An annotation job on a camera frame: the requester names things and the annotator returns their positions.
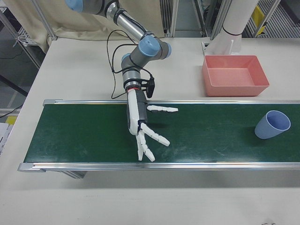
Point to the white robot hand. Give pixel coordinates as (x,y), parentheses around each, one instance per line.
(132,112)

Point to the blue cup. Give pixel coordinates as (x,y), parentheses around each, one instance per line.
(264,131)

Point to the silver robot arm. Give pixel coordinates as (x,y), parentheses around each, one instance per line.
(150,48)

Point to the pink plastic box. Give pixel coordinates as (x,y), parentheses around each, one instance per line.
(234,90)

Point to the white cardboard box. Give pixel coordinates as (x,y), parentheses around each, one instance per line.
(4,138)

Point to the green conveyor belt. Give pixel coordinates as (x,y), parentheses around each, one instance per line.
(187,133)

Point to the beige curtain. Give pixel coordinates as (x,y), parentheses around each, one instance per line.
(70,23)

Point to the white cylindrical column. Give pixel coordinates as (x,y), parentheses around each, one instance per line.
(236,16)

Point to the yellow tag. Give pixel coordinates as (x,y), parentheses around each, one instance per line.
(259,14)

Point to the metal roller rack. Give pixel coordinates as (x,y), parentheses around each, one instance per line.
(281,21)

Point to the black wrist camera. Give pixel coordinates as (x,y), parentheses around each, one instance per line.
(151,86)

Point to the white base bracket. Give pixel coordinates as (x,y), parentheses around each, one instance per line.
(207,48)

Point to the aluminium frame structure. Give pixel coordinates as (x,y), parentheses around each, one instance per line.
(173,16)

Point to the aluminium frame post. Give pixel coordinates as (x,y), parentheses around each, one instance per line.
(23,44)
(47,25)

